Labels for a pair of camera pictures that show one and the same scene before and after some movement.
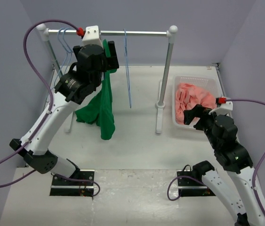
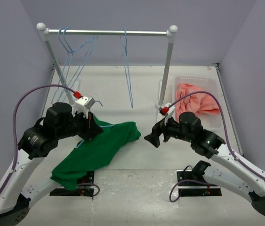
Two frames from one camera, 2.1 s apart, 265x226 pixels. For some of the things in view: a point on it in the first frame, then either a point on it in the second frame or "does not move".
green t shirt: [99, 109] -> [94, 153]
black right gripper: [198, 110] -> [161, 126]
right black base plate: [188, 187] does not move
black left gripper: [111, 62] -> [92, 128]
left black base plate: [60, 187] does not move
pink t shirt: [188, 96] does not move
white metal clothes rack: [44, 34] does not move
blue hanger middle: [127, 69] does not move
